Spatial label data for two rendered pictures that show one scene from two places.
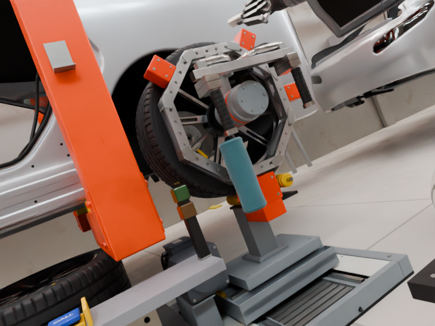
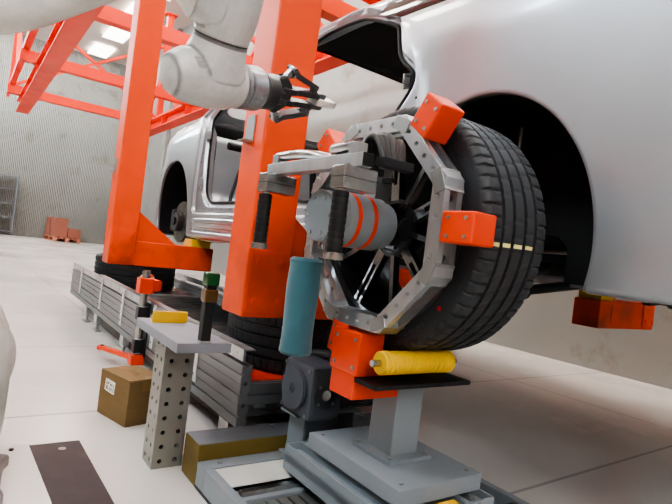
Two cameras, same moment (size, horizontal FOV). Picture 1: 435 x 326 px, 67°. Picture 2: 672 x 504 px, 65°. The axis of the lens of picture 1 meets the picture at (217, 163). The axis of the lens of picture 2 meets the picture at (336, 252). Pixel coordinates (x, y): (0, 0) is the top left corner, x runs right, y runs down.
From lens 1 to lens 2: 1.78 m
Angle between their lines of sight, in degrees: 80
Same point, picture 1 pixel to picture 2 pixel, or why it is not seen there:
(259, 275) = (320, 443)
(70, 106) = (242, 173)
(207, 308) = (297, 426)
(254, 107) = (313, 229)
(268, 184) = (349, 346)
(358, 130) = not seen: outside the picture
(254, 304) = (294, 459)
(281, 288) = (318, 479)
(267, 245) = (378, 437)
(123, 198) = (237, 264)
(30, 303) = not seen: hidden behind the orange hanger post
